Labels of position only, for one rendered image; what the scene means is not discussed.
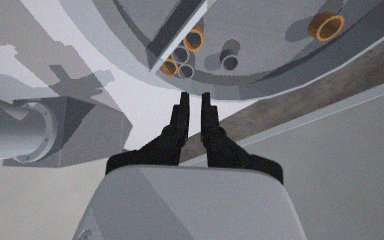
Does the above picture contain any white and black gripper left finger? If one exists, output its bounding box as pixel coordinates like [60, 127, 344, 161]
[105, 92, 190, 175]

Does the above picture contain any bronze bushing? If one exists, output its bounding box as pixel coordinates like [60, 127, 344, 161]
[307, 12, 344, 41]
[183, 25, 203, 51]
[161, 54, 179, 76]

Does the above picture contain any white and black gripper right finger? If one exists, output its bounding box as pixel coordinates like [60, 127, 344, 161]
[201, 92, 284, 187]

